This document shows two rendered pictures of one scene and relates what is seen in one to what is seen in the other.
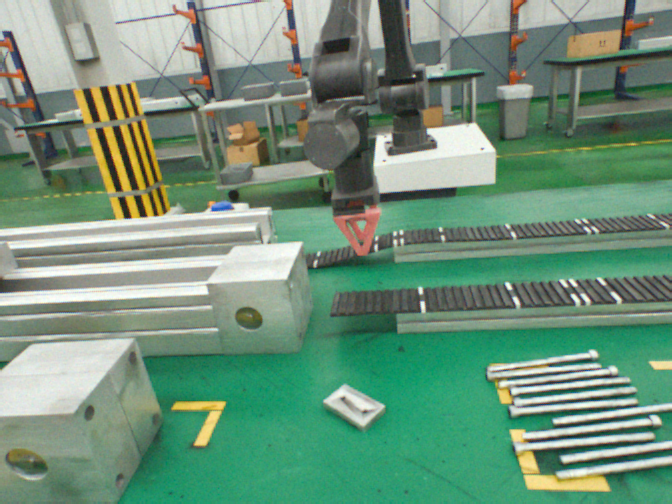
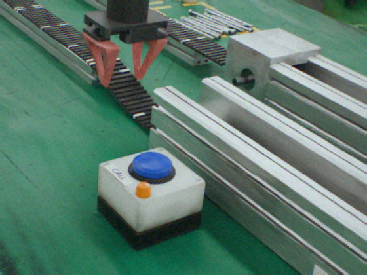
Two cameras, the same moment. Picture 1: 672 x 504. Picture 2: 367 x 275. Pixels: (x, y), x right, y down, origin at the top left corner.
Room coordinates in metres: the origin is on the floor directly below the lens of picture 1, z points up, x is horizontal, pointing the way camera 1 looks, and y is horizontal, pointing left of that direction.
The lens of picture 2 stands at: (1.19, 0.58, 1.18)
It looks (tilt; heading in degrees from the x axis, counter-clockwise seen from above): 30 degrees down; 223
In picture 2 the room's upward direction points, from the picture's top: 6 degrees clockwise
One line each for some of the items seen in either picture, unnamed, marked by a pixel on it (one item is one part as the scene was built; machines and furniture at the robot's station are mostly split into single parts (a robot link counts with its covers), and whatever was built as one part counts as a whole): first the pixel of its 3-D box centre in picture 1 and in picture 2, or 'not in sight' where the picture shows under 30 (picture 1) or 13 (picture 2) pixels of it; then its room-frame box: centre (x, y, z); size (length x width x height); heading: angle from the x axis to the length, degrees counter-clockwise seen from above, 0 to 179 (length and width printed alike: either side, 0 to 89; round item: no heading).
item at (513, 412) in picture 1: (571, 407); (215, 25); (0.28, -0.18, 0.78); 0.11 x 0.01 x 0.01; 88
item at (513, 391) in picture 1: (568, 386); (202, 25); (0.31, -0.19, 0.78); 0.11 x 0.01 x 0.01; 89
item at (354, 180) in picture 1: (353, 174); (128, 3); (0.64, -0.04, 0.92); 0.10 x 0.07 x 0.07; 172
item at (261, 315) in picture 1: (267, 291); (263, 73); (0.48, 0.09, 0.83); 0.12 x 0.09 x 0.10; 171
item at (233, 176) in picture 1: (263, 144); not in sight; (3.76, 0.48, 0.50); 1.03 x 0.55 x 1.01; 92
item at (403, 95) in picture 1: (407, 100); not in sight; (1.06, -0.21, 0.97); 0.09 x 0.05 x 0.10; 159
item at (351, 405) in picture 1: (353, 406); not in sight; (0.31, 0.00, 0.78); 0.05 x 0.03 x 0.01; 43
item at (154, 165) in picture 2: (221, 208); (152, 167); (0.81, 0.20, 0.84); 0.04 x 0.04 x 0.02
